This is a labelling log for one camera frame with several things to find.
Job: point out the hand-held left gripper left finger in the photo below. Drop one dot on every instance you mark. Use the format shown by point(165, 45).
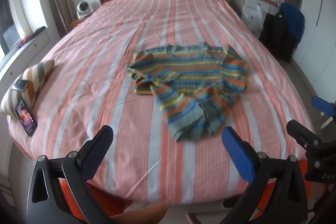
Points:
point(98, 150)

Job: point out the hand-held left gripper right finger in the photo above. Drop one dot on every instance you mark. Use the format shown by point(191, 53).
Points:
point(237, 154)

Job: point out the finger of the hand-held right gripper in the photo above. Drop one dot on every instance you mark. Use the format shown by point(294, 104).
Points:
point(300, 132)
point(323, 106)

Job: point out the striped knit sweater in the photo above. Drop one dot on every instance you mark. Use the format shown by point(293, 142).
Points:
point(189, 74)

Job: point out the black chair with clothes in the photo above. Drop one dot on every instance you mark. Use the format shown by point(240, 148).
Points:
point(275, 35)

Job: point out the white wardrobe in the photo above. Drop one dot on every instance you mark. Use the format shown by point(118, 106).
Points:
point(320, 37)

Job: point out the brown wooden object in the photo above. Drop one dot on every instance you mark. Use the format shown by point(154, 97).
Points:
point(141, 214)

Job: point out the black smartphone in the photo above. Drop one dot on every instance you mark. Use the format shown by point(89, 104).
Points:
point(25, 117)

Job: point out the blue garment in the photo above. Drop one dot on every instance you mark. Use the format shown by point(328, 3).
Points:
point(292, 19)

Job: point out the pink striped bed sheet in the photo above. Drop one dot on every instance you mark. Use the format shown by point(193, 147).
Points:
point(105, 56)

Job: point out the brown striped pillow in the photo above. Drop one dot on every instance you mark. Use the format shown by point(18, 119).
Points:
point(34, 77)

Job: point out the small grey device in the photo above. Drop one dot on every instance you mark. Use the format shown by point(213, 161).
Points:
point(20, 85)

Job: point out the white plastic bag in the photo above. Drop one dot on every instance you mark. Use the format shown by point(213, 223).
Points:
point(252, 18)

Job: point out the white window bench drawers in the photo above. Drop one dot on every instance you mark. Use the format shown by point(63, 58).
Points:
point(29, 48)

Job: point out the wooden nightstand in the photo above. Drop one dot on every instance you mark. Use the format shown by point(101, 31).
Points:
point(76, 22)

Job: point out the dark item on bench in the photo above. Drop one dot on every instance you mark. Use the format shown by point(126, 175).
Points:
point(38, 31)

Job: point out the white table fan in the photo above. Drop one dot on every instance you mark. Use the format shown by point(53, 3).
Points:
point(84, 8)

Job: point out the window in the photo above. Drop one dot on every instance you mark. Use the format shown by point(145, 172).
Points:
point(18, 8)

